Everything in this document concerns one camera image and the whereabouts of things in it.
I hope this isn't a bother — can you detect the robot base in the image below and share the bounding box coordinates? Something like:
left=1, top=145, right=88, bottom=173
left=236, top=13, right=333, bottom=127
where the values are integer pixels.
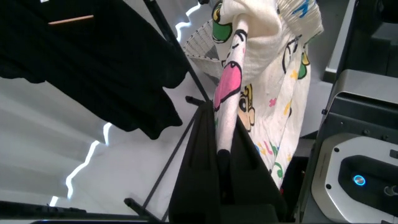
left=281, top=0, right=398, bottom=224

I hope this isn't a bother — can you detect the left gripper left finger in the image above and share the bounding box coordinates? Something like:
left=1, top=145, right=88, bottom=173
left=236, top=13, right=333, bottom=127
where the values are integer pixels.
left=169, top=101, right=222, bottom=223

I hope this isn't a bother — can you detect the black garment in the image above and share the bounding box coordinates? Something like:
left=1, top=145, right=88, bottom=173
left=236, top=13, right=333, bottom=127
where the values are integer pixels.
left=0, top=0, right=189, bottom=141

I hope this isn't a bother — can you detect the black clothes rack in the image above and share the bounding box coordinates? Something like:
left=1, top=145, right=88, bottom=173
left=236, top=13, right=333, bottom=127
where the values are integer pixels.
left=0, top=0, right=214, bottom=223

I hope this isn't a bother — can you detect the pink clothes hanger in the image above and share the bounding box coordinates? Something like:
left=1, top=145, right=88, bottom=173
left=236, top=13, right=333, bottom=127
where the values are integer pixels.
left=48, top=14, right=95, bottom=26

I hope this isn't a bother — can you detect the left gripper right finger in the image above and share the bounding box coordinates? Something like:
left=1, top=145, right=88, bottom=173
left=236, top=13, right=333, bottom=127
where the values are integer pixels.
left=231, top=116, right=289, bottom=223

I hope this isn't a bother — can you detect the white curtain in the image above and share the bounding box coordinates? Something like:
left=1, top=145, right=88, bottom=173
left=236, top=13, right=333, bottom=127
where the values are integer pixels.
left=0, top=0, right=201, bottom=206

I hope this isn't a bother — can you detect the white laundry basket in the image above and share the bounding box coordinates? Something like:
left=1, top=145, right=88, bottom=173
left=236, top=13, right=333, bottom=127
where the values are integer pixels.
left=182, top=18, right=233, bottom=86

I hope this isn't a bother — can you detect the cream printed garment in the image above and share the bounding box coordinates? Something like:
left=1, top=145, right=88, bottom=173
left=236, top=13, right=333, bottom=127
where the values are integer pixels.
left=211, top=0, right=324, bottom=190

